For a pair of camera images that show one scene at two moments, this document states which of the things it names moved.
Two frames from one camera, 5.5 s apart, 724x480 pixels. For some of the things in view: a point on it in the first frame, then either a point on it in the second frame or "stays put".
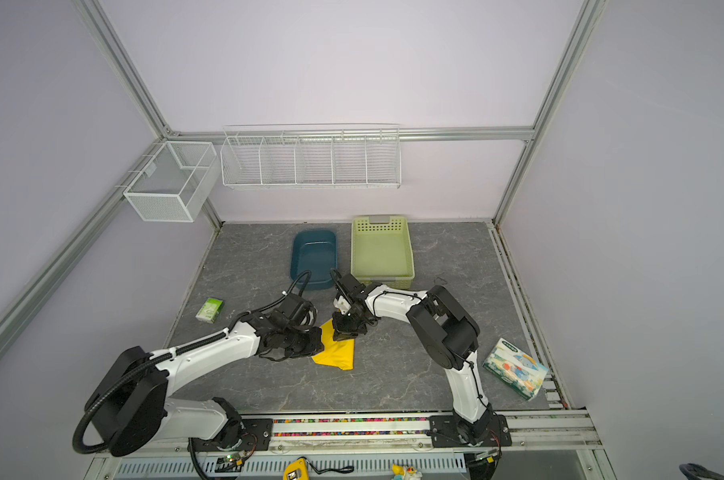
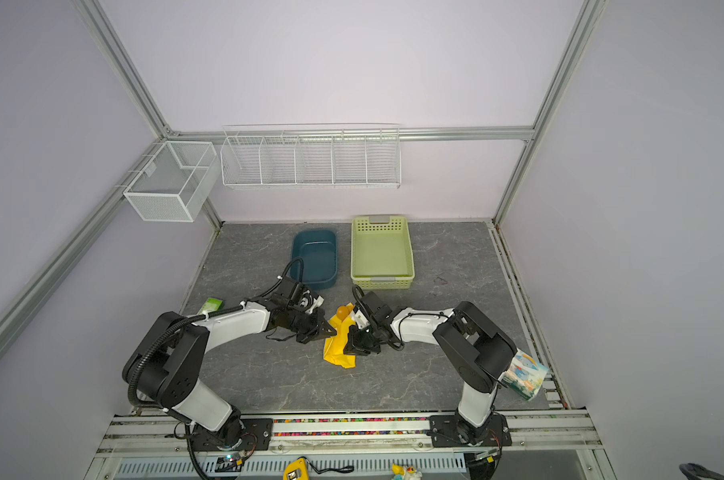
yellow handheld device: (300, 465) stays put
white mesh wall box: (174, 185) stays put
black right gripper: (340, 329) to (355, 345)
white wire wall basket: (355, 156) stays put
